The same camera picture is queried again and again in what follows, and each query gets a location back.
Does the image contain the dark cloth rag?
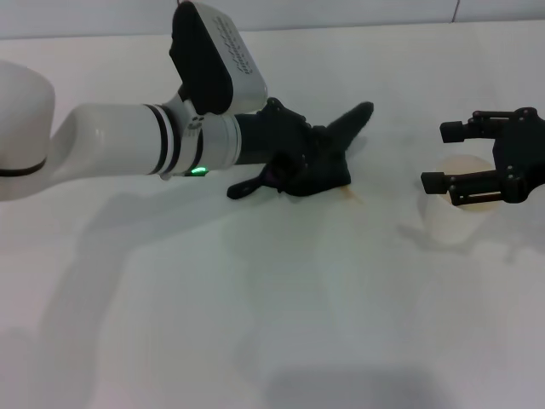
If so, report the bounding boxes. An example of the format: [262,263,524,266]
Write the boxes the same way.
[226,101,375,200]

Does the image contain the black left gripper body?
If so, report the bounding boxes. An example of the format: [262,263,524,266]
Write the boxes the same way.
[233,96,308,166]

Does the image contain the orange liquid stain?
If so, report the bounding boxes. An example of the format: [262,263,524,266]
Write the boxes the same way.
[340,185,365,205]

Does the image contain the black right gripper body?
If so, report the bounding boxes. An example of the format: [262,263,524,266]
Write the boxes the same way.
[491,106,545,205]

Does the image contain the white paper cup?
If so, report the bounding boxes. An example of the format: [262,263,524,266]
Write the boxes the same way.
[421,153,503,246]

